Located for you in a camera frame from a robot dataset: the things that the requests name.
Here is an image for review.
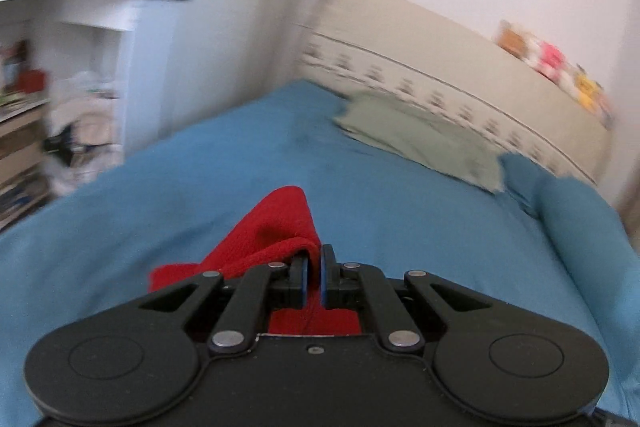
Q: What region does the yellow soft toy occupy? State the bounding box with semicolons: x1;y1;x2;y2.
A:
572;67;614;128

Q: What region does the bed with blue sheet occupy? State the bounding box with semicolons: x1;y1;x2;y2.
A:
0;79;640;427

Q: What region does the brown soft toy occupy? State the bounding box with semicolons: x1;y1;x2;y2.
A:
495;21;527;56

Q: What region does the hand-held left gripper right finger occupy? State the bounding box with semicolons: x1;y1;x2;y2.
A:
320;244;494;351

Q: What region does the folded blue duvet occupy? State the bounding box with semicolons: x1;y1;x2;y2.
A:
535;174;640;427

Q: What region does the cream quilted headboard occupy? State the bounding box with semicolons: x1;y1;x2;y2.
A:
297;0;613;188

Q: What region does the red box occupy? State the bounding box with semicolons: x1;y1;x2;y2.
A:
17;69;47;94

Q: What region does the green pillow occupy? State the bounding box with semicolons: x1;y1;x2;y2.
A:
332;91;506;195

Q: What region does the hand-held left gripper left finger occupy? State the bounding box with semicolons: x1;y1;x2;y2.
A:
137;254;311;355

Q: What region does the red cloth garment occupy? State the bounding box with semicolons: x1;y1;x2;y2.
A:
147;187;363;338

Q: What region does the pink soft toy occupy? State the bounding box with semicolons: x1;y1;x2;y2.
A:
527;39;572;82

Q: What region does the blue pillow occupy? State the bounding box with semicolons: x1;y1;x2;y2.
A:
500;153;571;218

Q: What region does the white shelf unit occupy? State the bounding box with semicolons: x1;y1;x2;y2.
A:
0;0;201;230

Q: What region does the white cloth pile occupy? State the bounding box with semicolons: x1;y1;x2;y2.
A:
44;71;124;198

